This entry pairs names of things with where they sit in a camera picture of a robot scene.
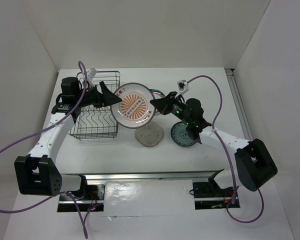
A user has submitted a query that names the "green red rimmed white plate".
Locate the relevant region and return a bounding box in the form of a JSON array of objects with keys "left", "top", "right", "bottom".
[{"left": 148, "top": 88, "right": 166, "bottom": 100}]

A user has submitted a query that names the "blue white patterned plate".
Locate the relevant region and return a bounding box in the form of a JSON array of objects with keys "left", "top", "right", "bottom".
[{"left": 170, "top": 121, "right": 197, "bottom": 148}]

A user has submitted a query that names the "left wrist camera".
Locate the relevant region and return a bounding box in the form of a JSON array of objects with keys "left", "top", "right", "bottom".
[{"left": 87, "top": 68, "right": 98, "bottom": 88}]

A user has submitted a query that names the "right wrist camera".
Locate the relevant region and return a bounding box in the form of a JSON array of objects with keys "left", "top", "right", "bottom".
[{"left": 177, "top": 80, "right": 190, "bottom": 95}]

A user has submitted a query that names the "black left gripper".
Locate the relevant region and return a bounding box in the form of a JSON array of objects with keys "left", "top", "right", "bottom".
[{"left": 75, "top": 81, "right": 122, "bottom": 109}]

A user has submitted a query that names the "grey wire dish rack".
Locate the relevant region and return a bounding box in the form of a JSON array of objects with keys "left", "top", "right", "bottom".
[{"left": 68, "top": 70, "right": 120, "bottom": 141}]

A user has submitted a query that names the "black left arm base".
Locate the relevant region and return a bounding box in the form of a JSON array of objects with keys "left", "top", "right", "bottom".
[{"left": 71, "top": 175, "right": 105, "bottom": 200}]

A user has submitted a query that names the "orange sunburst white plate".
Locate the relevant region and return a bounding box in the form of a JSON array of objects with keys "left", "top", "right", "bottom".
[{"left": 110, "top": 82, "right": 156, "bottom": 129}]

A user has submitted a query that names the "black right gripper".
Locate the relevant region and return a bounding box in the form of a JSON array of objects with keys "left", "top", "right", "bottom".
[{"left": 151, "top": 91, "right": 192, "bottom": 125}]

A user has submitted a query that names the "aluminium rail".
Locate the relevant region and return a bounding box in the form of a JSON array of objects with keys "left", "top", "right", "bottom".
[
  {"left": 59, "top": 171, "right": 221, "bottom": 182},
  {"left": 224, "top": 68, "right": 254, "bottom": 140}
]

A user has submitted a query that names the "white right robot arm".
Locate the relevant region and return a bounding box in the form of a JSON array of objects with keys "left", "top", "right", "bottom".
[{"left": 150, "top": 92, "right": 278, "bottom": 196}]

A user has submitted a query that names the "aluminium front rail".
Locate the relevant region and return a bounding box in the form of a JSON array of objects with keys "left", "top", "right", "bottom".
[{"left": 59, "top": 171, "right": 221, "bottom": 182}]

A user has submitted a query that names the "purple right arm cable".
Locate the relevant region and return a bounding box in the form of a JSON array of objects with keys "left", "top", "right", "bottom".
[{"left": 186, "top": 74, "right": 265, "bottom": 223}]

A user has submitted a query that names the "aluminium right side rail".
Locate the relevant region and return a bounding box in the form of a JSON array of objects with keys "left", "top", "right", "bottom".
[{"left": 224, "top": 68, "right": 254, "bottom": 140}]

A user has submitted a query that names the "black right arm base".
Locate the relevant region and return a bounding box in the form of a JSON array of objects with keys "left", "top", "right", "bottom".
[{"left": 189, "top": 170, "right": 234, "bottom": 198}]

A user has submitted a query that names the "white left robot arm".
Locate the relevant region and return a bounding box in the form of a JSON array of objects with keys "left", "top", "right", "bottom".
[{"left": 14, "top": 77, "right": 122, "bottom": 200}]

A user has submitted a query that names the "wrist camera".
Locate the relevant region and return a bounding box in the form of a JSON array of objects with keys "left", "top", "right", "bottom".
[
  {"left": 177, "top": 80, "right": 190, "bottom": 95},
  {"left": 87, "top": 68, "right": 98, "bottom": 88}
]

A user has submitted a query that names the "clear glass square plate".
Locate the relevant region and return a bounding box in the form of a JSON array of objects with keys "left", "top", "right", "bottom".
[{"left": 135, "top": 122, "right": 164, "bottom": 148}]

